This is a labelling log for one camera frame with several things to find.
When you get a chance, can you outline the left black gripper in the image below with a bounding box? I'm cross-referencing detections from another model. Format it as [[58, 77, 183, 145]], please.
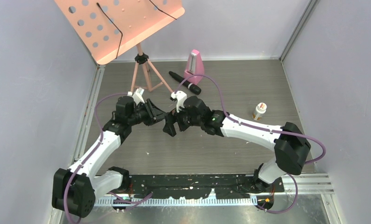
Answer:
[[128, 99, 165, 126]]

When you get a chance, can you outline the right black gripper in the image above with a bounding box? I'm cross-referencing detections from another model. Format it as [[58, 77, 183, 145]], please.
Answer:
[[163, 105, 203, 137]]

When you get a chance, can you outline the white pill bottle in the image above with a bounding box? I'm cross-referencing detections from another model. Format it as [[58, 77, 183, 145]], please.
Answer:
[[252, 102, 267, 120]]

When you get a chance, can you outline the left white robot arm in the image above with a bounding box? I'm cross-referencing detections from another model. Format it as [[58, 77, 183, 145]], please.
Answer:
[[52, 96, 167, 218]]

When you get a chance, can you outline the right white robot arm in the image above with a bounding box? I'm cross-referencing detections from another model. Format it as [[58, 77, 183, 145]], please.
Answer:
[[163, 92, 311, 192]]

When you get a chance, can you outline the black microphone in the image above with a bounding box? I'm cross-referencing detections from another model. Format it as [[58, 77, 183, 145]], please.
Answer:
[[168, 71, 202, 95]]

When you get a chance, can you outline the pink metronome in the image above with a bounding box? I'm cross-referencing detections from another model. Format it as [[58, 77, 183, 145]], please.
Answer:
[[183, 49, 205, 84]]

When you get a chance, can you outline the pink music stand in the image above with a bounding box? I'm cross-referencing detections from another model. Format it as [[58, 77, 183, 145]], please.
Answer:
[[55, 0, 185, 92]]

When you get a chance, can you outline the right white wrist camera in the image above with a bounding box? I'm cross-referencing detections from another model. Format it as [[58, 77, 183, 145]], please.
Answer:
[[170, 91, 187, 113]]

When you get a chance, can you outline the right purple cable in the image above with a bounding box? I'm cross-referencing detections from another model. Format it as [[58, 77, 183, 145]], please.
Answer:
[[173, 73, 327, 215]]

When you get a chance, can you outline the purple cable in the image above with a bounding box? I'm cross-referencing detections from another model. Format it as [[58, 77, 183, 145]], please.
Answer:
[[173, 73, 327, 215], [63, 92, 133, 224]]

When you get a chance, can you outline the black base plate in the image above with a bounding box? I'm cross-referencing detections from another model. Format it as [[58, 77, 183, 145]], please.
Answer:
[[100, 174, 285, 200]]

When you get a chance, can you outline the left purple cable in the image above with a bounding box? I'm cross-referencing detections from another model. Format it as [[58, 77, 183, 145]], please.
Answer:
[[63, 92, 133, 224]]

